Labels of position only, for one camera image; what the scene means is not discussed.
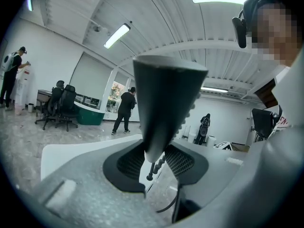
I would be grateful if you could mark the glass window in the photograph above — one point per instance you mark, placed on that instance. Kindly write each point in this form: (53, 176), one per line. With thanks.
(117, 94)

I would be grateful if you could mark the white bathtub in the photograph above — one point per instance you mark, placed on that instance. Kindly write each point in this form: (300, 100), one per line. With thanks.
(71, 151)

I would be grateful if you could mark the small white bin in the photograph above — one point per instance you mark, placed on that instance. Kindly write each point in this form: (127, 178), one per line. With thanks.
(31, 107)

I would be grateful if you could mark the white water dispenser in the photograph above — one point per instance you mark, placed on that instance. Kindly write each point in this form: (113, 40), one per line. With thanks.
(23, 91)

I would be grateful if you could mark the brown wooden board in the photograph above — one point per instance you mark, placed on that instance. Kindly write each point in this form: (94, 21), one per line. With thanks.
(266, 95)

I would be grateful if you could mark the person's white printed shirt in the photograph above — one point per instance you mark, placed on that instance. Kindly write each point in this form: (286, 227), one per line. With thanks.
(292, 91)

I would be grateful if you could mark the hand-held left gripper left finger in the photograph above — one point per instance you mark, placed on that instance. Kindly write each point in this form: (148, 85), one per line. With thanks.
(83, 186)

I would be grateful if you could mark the black office chair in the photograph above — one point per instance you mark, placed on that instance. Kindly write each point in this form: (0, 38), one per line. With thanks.
(51, 103)
(69, 103)

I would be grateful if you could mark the dark wooden desk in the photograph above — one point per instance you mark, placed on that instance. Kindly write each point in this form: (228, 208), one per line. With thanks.
(42, 96)

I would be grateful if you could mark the person's head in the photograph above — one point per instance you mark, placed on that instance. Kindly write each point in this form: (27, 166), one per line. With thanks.
(273, 32)

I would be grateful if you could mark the green reception desk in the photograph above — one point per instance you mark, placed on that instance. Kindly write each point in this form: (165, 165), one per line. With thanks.
(90, 115)

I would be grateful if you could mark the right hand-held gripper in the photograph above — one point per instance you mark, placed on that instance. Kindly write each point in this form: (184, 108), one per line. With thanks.
(223, 145)

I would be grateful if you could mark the black head-worn camera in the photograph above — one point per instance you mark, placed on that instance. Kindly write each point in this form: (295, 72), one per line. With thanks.
(242, 30)

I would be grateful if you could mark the white roller blind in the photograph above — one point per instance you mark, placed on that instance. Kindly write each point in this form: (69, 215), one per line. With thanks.
(90, 79)

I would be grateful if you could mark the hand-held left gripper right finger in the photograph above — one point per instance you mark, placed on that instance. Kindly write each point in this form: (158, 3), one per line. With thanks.
(225, 186)

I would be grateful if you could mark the white trash bin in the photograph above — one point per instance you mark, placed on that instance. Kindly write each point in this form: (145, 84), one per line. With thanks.
(192, 133)
(211, 141)

